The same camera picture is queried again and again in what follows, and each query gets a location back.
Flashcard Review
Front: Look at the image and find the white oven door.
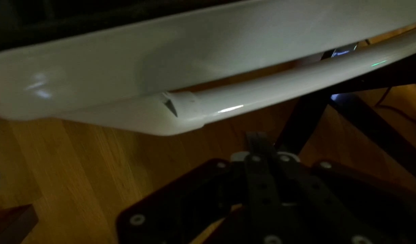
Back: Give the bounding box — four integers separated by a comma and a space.
0, 0, 416, 124

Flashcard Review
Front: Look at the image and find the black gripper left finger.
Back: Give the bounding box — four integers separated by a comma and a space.
116, 132, 284, 244

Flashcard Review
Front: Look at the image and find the black metal stand frame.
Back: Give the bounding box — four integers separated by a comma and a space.
274, 45, 416, 182

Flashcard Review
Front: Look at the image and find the black floor cable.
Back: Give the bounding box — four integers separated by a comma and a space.
373, 86, 416, 125

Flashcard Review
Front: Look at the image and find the white oven door handle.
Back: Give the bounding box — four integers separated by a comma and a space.
58, 26, 416, 137

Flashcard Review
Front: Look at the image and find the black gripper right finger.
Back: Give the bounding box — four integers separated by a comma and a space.
276, 151, 416, 244

